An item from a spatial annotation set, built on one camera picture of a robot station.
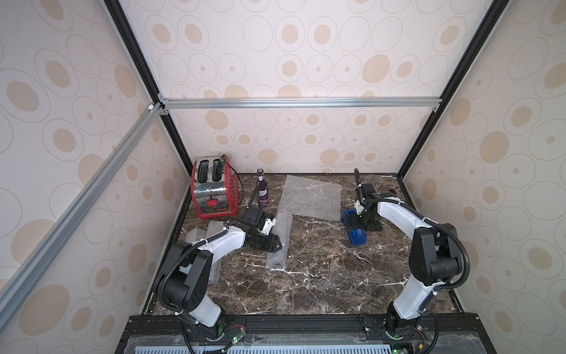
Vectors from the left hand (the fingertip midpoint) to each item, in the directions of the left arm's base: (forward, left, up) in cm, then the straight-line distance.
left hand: (280, 244), depth 89 cm
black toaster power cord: (+43, +24, -5) cm, 50 cm away
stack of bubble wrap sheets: (+27, -13, -5) cm, 31 cm away
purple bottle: (+26, +9, +5) cm, 28 cm away
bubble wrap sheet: (+6, 0, +1) cm, 6 cm away
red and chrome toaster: (+19, +27, +13) cm, 36 cm away
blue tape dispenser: (+4, -32, +1) cm, 32 cm away
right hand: (+8, -36, +1) cm, 37 cm away
